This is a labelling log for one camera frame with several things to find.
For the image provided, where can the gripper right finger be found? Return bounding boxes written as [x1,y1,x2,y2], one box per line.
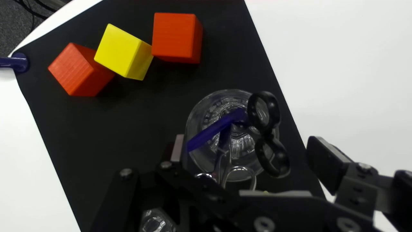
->
[305,135,412,232]

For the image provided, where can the orange cube block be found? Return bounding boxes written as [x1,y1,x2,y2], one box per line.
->
[151,12,203,64]
[48,43,116,97]

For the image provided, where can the black handled scissors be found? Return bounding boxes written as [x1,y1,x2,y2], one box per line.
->
[219,91,291,190]

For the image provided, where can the blue pen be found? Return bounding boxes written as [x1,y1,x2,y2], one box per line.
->
[187,108,249,152]

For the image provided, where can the yellow cube block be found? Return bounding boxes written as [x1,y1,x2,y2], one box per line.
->
[94,23,154,81]

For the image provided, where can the black cable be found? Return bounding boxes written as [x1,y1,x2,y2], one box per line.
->
[13,0,70,20]

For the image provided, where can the black mat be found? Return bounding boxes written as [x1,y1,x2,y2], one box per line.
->
[10,0,326,232]

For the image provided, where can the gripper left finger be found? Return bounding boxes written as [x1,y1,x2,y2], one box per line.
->
[89,134,241,232]

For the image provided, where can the clear glass cup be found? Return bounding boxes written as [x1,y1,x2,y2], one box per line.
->
[185,89,291,191]

